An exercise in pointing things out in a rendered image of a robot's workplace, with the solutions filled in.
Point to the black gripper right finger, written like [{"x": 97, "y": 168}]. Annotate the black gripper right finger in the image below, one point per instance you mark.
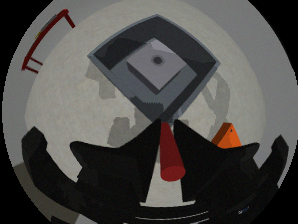
[{"x": 204, "y": 161}]

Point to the dark red peg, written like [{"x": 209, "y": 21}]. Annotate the dark red peg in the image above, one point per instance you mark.
[{"x": 172, "y": 168}]

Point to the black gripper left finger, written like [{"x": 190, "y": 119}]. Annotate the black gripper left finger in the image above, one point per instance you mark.
[{"x": 133, "y": 161}]

